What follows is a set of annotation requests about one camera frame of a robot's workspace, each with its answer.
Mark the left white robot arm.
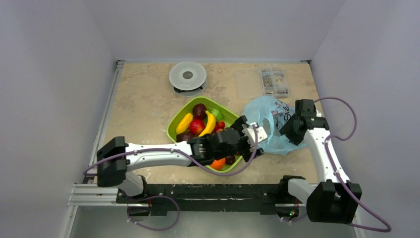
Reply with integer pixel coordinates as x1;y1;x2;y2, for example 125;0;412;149
95;116;268;203

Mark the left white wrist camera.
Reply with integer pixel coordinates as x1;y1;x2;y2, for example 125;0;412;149
248;122;268;147

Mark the red fake peach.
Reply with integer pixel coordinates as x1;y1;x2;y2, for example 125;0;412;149
189;119;206;136

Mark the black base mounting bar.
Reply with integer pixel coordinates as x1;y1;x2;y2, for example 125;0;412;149
116;183;313;218

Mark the dark brown fake fig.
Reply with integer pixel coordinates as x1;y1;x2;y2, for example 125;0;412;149
225;155;236;165

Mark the yellow fake corn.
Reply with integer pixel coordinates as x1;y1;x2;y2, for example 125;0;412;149
175;113;194;134

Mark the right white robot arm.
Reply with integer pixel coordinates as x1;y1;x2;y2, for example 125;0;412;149
278;99;362;224

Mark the green fake cabbage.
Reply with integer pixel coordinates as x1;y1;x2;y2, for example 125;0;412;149
211;109;223;122

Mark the dark red yellow fake fruit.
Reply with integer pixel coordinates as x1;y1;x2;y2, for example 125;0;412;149
176;131;195;142

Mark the light blue plastic bag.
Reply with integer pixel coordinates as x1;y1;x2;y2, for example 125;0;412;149
241;96;306;155

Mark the white filament spool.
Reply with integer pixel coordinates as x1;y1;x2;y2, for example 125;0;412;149
168;62;207;97

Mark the green plastic tray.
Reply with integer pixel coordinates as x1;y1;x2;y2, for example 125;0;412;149
166;96;243;174

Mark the red fake cherry bunch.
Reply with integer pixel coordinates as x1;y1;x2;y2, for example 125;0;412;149
213;120;225;132

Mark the dark red fake mango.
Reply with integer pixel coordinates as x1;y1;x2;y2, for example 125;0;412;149
192;103;207;120

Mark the clear screw organizer box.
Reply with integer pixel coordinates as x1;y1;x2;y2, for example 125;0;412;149
234;66;290;100

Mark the orange fake fruit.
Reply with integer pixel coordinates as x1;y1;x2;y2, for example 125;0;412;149
210;158;226;171

